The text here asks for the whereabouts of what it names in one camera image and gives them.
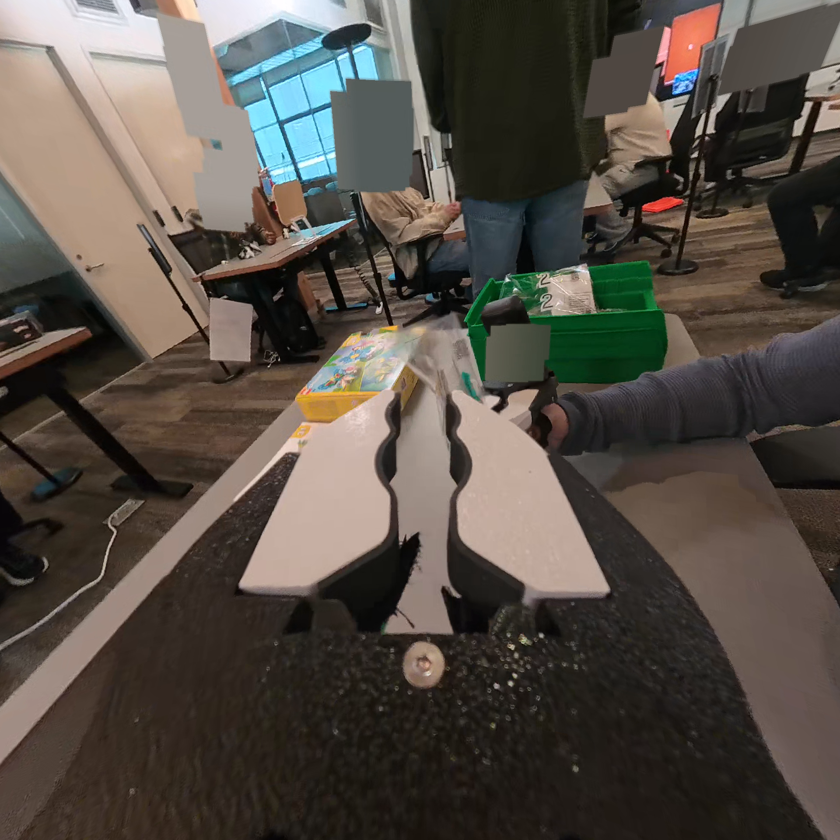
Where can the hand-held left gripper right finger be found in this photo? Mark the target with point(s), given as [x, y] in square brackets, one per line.
[525, 525]

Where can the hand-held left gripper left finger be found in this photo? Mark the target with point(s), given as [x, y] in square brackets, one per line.
[321, 518]

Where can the clear bag of colourful lego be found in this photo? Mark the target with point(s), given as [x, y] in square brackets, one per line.
[453, 354]

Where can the person's right forearm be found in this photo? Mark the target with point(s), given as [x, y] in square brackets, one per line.
[689, 400]

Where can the yellow lego box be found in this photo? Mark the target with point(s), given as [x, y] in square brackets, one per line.
[328, 400]

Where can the dark lego box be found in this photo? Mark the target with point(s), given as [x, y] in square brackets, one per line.
[19, 331]

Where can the person's right hand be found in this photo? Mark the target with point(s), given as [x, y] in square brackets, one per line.
[556, 423]

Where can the clear plastic bag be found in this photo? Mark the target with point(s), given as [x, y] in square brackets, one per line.
[564, 289]

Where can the instruction booklet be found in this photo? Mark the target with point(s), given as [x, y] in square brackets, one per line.
[300, 433]

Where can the black office chair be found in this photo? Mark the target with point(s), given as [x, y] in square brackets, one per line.
[754, 138]
[420, 282]
[656, 197]
[800, 459]

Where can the green storage bin stack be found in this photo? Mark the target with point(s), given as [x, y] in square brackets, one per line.
[590, 348]

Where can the black music stand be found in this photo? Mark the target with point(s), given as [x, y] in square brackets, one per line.
[682, 229]

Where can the grey power strip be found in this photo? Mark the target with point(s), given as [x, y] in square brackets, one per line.
[124, 510]

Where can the white paper sheet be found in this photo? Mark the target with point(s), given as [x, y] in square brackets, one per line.
[229, 328]

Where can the wooden desk with black legs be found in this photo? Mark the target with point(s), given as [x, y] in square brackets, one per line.
[39, 348]
[289, 246]

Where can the black floor lamp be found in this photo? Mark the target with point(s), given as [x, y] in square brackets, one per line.
[346, 36]

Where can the black tripod stand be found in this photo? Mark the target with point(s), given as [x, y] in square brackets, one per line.
[154, 249]

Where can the white door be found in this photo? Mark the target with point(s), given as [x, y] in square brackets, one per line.
[98, 197]

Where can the orange wall screen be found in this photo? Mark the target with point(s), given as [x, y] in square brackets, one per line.
[695, 39]

